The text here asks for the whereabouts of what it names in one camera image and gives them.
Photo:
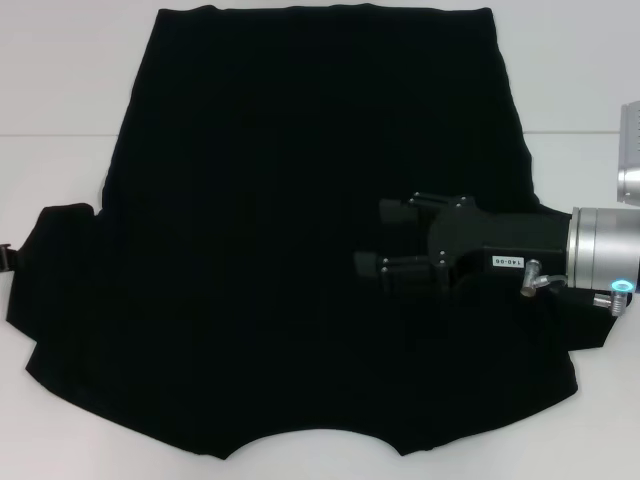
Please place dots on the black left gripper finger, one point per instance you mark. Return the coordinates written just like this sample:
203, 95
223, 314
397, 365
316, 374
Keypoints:
5, 259

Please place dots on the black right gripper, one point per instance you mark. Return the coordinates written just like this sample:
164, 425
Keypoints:
500, 235

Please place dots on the black shirt with pink print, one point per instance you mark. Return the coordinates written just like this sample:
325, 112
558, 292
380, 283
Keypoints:
250, 200

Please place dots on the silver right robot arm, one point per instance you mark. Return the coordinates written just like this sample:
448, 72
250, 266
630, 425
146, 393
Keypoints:
605, 250

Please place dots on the silver connector plug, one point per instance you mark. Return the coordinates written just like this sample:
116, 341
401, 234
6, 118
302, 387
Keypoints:
530, 276

